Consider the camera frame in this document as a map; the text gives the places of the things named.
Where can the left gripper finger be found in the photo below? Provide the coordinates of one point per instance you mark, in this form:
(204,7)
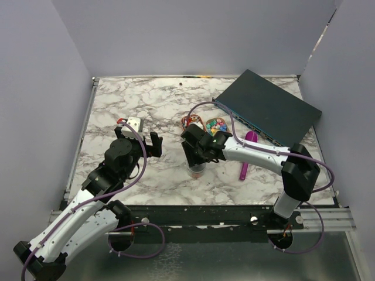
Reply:
(155,150)
(118,132)

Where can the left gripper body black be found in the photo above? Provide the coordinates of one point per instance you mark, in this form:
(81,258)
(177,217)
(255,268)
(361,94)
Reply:
(137,149)

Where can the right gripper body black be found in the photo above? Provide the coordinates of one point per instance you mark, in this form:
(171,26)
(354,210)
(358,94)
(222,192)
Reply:
(194,156)

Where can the clear round jar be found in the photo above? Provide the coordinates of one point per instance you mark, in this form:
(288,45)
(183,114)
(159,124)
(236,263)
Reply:
(196,171)

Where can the beige star candy tray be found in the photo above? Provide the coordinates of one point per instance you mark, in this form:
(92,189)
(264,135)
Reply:
(215,125)

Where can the orange lollipop tray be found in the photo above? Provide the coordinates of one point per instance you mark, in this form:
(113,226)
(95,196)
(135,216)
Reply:
(187,120)

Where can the purple plastic scoop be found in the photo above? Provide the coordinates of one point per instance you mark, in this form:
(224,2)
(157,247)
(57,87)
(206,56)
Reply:
(252,137)

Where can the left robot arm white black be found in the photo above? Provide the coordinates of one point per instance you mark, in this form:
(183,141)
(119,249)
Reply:
(92,212)

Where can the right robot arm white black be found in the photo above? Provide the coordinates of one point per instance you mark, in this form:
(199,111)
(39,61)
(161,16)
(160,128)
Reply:
(298,170)

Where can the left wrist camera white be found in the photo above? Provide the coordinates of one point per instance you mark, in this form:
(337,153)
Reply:
(131,125)

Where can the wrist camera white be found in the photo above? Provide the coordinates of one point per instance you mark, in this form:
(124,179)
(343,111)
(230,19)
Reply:
(131,125)
(199,124)

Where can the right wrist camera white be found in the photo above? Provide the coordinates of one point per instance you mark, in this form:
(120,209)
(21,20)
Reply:
(199,124)

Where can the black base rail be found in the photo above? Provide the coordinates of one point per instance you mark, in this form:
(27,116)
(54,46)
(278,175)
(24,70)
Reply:
(183,224)

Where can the dark teal network switch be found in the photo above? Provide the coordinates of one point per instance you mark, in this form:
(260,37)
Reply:
(266,108)

